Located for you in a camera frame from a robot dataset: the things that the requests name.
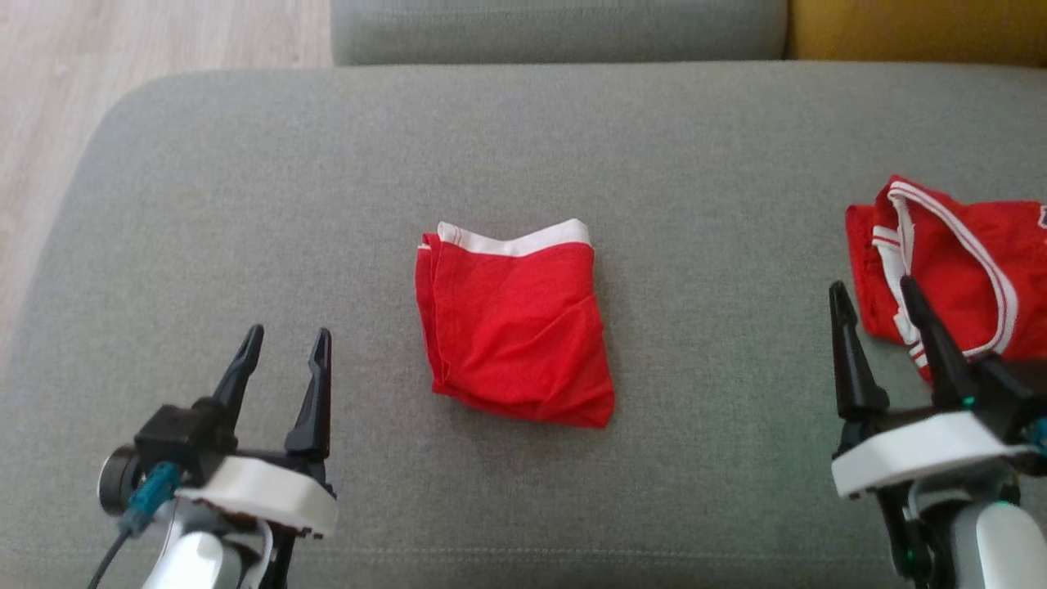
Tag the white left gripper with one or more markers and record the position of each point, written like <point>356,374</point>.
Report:
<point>270,495</point>

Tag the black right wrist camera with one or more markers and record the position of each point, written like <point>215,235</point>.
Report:
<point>1010,393</point>

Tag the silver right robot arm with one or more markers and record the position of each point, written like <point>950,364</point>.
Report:
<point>998,548</point>

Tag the red shorts with white band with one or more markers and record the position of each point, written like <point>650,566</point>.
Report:
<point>515,327</point>

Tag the grey sofa seat cushion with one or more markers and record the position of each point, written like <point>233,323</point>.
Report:
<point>556,29</point>

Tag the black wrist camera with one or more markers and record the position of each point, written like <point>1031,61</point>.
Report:
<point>1010,393</point>
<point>176,438</point>

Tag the yellow sofa back cushion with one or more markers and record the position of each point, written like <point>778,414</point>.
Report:
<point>916,29</point>

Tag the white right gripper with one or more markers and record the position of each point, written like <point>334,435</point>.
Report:
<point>916,454</point>

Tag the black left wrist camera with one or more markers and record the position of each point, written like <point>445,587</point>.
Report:
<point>176,438</point>

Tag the red jersey with striped trim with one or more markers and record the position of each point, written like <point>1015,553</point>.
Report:
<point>957,270</point>

